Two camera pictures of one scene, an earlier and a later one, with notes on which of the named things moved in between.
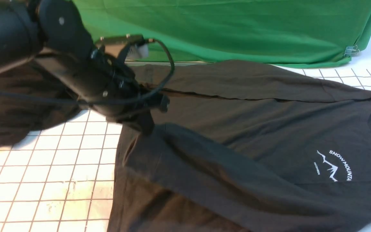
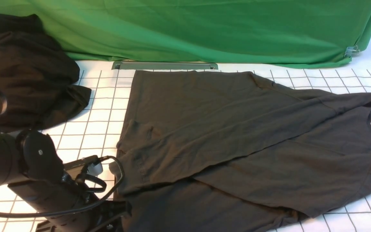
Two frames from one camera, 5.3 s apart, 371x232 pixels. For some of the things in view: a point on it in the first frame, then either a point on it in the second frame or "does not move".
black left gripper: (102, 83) → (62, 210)
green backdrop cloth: (305, 32) does not move
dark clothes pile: (23, 99) does not move
